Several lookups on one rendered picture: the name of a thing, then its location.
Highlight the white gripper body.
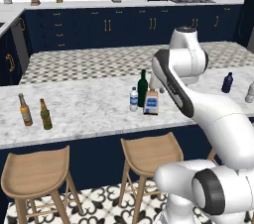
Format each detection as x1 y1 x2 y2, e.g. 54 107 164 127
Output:
149 71 167 94

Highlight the dark green glass bottle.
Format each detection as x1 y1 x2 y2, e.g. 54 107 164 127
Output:
137 68 149 108

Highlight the tan and blue carton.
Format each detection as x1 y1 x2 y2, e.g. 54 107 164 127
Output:
142 88 160 116

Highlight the clear plastic water bottle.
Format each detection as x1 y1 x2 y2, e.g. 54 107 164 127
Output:
129 86 140 113

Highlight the navy base cupboard run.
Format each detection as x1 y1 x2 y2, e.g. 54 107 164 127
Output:
23 4 243 52

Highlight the wooden bar stool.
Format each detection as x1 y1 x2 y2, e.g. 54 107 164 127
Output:
0 145 84 224
117 131 185 224
206 148 220 167

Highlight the dark blue plastic bottle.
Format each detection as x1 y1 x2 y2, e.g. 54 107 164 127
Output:
220 71 234 94

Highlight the black hob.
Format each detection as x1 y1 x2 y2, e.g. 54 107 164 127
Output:
170 0 217 5

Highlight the navy kitchen island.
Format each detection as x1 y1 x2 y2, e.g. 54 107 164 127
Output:
0 124 214 216

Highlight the olive green glass bottle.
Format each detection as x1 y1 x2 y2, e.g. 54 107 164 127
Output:
39 98 54 131

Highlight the navy tall cupboard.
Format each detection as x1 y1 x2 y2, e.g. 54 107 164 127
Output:
236 0 254 50

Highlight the brown glass beer bottle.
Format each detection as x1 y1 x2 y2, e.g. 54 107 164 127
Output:
17 92 34 127

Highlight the grey dishwasher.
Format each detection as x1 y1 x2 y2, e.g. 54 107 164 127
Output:
9 19 32 67

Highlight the navy side cupboard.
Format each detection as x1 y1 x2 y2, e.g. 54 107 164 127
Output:
0 29 24 87

